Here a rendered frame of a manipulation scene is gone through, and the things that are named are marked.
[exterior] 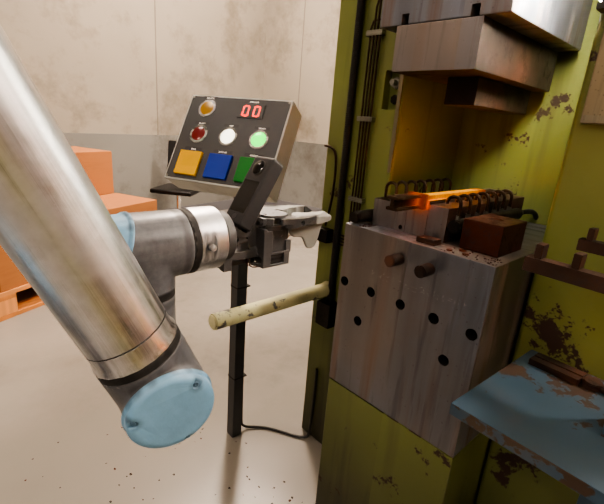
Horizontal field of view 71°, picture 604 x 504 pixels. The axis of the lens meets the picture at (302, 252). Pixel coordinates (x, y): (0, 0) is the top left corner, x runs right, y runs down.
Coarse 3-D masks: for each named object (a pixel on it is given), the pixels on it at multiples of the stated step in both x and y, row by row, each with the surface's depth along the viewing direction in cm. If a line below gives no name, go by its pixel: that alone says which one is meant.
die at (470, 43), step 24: (432, 24) 87; (456, 24) 84; (480, 24) 80; (408, 48) 92; (432, 48) 88; (456, 48) 84; (480, 48) 82; (504, 48) 88; (528, 48) 95; (408, 72) 94; (432, 72) 91; (456, 72) 88; (480, 72) 86; (504, 72) 91; (528, 72) 99; (552, 72) 108
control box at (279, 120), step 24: (192, 96) 129; (216, 96) 126; (192, 120) 126; (216, 120) 123; (240, 120) 121; (264, 120) 118; (288, 120) 116; (192, 144) 124; (216, 144) 121; (240, 144) 118; (264, 144) 116; (288, 144) 119; (168, 168) 124; (216, 192) 124
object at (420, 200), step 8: (408, 192) 96; (416, 192) 95; (440, 192) 102; (448, 192) 103; (456, 192) 105; (464, 192) 106; (472, 192) 109; (392, 200) 88; (400, 200) 90; (408, 200) 91; (416, 200) 94; (424, 200) 93; (392, 208) 89; (400, 208) 89; (408, 208) 91; (416, 208) 93; (424, 208) 94
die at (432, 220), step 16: (432, 192) 122; (384, 208) 103; (432, 208) 93; (448, 208) 91; (464, 208) 95; (480, 208) 101; (512, 208) 114; (384, 224) 104; (400, 224) 100; (416, 224) 97; (432, 224) 94; (448, 240) 94
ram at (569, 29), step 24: (384, 0) 95; (408, 0) 90; (432, 0) 86; (456, 0) 83; (480, 0) 80; (504, 0) 77; (528, 0) 79; (552, 0) 86; (576, 0) 94; (384, 24) 95; (408, 24) 94; (504, 24) 85; (528, 24) 84; (552, 24) 89; (576, 24) 97; (552, 48) 103; (576, 48) 102
